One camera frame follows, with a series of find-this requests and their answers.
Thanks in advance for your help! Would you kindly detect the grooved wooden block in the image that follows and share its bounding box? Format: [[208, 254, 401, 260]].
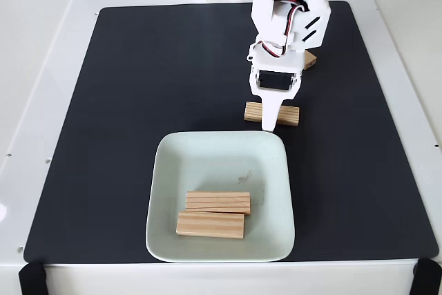
[[175, 211, 246, 240], [303, 50, 318, 71], [185, 191, 252, 216], [243, 100, 300, 126]]

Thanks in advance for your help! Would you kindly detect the pale green square plate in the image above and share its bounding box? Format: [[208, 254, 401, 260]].
[[144, 131, 296, 263]]

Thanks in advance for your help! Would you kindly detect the black rubber mat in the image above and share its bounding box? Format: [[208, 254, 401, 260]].
[[23, 0, 439, 264]]

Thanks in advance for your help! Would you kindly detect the red black white servo cable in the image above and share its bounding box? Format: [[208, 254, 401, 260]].
[[257, 0, 311, 59]]

